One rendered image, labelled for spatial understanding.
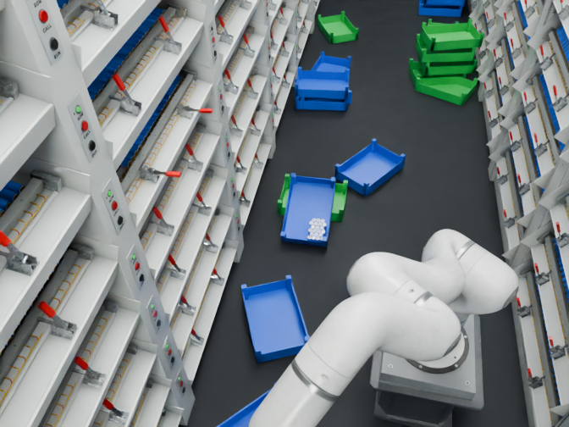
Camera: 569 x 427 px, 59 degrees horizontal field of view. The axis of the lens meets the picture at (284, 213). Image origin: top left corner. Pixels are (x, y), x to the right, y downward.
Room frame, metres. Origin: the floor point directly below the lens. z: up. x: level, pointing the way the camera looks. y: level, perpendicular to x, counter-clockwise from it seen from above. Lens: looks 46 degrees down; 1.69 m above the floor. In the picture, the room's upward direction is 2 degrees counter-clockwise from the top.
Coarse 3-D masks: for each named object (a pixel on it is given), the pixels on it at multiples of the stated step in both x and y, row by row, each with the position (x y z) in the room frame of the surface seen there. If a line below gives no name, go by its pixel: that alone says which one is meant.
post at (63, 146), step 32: (0, 32) 0.69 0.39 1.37; (32, 32) 0.70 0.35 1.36; (64, 32) 0.77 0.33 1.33; (32, 64) 0.69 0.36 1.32; (64, 64) 0.74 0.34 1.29; (64, 96) 0.71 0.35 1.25; (64, 128) 0.69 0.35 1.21; (96, 128) 0.76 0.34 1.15; (64, 160) 0.69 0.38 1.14; (96, 160) 0.73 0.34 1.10; (96, 192) 0.70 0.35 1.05; (96, 224) 0.69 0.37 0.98; (128, 224) 0.76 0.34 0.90; (128, 288) 0.69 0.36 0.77; (160, 352) 0.70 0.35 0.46
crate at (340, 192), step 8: (288, 176) 1.82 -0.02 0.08; (288, 184) 1.82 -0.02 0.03; (336, 184) 1.78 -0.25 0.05; (344, 184) 1.76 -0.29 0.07; (288, 192) 1.79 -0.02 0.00; (336, 192) 1.77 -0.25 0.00; (344, 192) 1.76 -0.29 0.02; (280, 200) 1.66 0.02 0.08; (336, 200) 1.72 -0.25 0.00; (344, 200) 1.72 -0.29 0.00; (280, 208) 1.64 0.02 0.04; (336, 208) 1.67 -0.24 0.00; (344, 208) 1.64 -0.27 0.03; (336, 216) 1.59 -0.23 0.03
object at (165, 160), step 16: (192, 64) 1.38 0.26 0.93; (208, 80) 1.37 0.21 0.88; (192, 96) 1.29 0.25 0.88; (208, 96) 1.34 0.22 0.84; (176, 128) 1.13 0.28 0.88; (192, 128) 1.19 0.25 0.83; (160, 144) 1.06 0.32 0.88; (176, 144) 1.07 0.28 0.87; (160, 160) 1.00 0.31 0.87; (176, 160) 1.06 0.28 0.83; (160, 176) 0.95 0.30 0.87; (144, 192) 0.88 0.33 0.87; (144, 208) 0.84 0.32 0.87
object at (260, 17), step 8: (264, 0) 2.07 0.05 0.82; (256, 8) 2.06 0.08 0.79; (264, 8) 2.07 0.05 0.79; (256, 16) 2.06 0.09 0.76; (264, 16) 2.06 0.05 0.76; (264, 24) 2.05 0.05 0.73; (264, 40) 2.05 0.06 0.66; (264, 48) 2.05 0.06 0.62; (264, 56) 2.05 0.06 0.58; (264, 64) 2.05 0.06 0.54; (272, 80) 2.14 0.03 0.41; (264, 88) 2.06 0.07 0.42; (272, 88) 2.13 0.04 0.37; (264, 96) 2.06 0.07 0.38; (272, 104) 2.11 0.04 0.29; (264, 128) 2.06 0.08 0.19; (272, 136) 2.08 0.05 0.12; (272, 144) 2.07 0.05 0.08; (272, 152) 2.06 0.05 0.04
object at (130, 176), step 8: (184, 80) 1.32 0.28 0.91; (192, 80) 1.35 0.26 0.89; (184, 88) 1.28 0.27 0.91; (176, 96) 1.24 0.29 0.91; (176, 104) 1.20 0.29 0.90; (168, 112) 1.16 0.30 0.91; (160, 120) 1.12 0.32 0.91; (168, 120) 1.15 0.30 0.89; (176, 120) 1.15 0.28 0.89; (160, 128) 1.09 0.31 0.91; (152, 136) 1.06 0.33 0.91; (152, 144) 1.03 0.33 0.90; (144, 152) 0.99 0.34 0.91; (152, 152) 1.01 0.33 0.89; (136, 160) 0.96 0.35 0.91; (144, 160) 0.97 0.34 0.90; (152, 160) 0.99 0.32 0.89; (136, 168) 0.94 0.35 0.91; (128, 176) 0.90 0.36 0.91; (120, 184) 0.88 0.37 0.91; (128, 184) 0.88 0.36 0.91
